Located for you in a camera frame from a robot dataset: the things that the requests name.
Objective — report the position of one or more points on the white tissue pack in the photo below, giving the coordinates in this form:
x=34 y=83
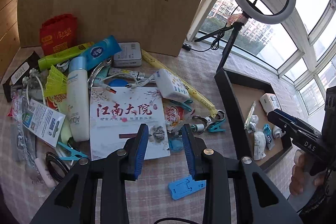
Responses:
x=170 y=86

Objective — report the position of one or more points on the ring light on tripod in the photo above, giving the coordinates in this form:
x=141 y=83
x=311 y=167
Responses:
x=259 y=34

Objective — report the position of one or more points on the coffee mate sachet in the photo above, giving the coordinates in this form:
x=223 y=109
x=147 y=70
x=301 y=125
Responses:
x=176 y=116

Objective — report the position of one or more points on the teal clothes peg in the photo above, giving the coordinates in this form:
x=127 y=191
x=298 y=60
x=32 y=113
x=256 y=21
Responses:
x=216 y=126

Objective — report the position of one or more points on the white Chinese calligraphy box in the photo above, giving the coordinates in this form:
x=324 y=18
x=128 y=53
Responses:
x=114 y=118

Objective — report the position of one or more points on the white lotion bottle blue cap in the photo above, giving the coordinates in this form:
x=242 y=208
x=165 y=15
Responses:
x=78 y=99

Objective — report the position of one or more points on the blue tube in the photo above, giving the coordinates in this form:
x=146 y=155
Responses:
x=101 y=51

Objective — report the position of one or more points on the black storage tray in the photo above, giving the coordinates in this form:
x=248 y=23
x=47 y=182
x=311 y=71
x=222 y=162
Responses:
x=241 y=98

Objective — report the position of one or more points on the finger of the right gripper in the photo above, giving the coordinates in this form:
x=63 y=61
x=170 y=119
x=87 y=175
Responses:
x=285 y=115
x=281 y=122

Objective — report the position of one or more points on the green tube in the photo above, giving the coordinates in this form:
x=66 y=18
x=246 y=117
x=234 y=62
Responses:
x=47 y=61

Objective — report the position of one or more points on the yellow green mesh shuttlecock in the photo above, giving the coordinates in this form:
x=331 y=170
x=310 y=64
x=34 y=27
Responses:
x=56 y=83

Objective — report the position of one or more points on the right hand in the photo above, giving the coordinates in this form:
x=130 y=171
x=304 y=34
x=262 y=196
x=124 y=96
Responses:
x=297 y=183

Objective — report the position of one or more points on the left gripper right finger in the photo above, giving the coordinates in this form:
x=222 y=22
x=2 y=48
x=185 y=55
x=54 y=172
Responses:
x=257 y=199

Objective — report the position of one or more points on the white paper sachet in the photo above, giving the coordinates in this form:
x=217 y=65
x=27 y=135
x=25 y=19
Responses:
x=249 y=116

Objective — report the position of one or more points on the blue phone stand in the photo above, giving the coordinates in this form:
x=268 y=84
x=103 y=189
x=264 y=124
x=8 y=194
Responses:
x=184 y=187

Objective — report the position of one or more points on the teal peg by cable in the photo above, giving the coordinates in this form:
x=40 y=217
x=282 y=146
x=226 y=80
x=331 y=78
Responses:
x=70 y=154

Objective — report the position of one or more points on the orange tissue pack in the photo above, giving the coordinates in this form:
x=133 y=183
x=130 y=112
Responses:
x=269 y=102

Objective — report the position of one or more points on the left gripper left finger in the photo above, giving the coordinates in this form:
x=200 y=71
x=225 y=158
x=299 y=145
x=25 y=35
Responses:
x=74 y=199

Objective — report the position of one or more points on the white item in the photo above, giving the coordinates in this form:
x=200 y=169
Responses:
x=259 y=146
x=253 y=124

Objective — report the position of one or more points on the white power adapter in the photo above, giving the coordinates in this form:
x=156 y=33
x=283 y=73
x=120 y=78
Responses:
x=277 y=132

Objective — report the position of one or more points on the green lip balm stick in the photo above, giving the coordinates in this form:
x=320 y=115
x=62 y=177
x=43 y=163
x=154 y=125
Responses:
x=197 y=128

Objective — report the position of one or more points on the grey white box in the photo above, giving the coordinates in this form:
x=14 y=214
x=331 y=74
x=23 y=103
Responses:
x=129 y=56

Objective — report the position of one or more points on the black packet with label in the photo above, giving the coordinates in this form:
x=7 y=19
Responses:
x=22 y=71

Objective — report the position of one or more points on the metal clip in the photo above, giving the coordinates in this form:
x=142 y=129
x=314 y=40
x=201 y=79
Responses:
x=208 y=120

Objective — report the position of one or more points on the pink tube grey cap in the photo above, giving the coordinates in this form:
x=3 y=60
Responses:
x=44 y=172

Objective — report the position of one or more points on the black remote on cable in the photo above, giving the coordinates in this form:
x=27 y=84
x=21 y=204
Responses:
x=186 y=47

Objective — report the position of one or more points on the silver foil packet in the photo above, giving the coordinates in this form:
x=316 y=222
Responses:
x=23 y=141

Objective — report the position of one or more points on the white leaflet card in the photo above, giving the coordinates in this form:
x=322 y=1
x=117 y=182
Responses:
x=44 y=122

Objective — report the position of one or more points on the red snack packet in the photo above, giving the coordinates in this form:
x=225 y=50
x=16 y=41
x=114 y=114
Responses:
x=58 y=33

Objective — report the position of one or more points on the grey GT sachet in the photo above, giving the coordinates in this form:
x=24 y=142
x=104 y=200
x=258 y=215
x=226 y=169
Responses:
x=268 y=136

